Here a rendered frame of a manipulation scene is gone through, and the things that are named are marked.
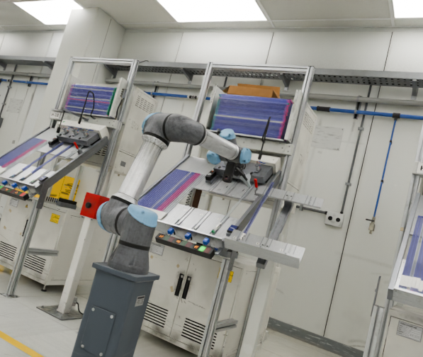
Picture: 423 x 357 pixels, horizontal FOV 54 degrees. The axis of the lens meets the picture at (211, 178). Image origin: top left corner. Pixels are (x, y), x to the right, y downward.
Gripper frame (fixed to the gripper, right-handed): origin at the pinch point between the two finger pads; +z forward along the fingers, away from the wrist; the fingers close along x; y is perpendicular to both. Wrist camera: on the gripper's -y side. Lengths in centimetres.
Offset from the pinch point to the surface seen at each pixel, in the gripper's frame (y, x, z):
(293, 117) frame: 58, -11, -7
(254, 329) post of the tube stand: -59, -32, 31
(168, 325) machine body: -63, 27, 62
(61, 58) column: 178, 345, 28
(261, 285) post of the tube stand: -43, -31, 19
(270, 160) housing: 35.0, -3.4, 9.7
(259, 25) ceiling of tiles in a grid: 261, 107, 25
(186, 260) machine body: -31, 27, 39
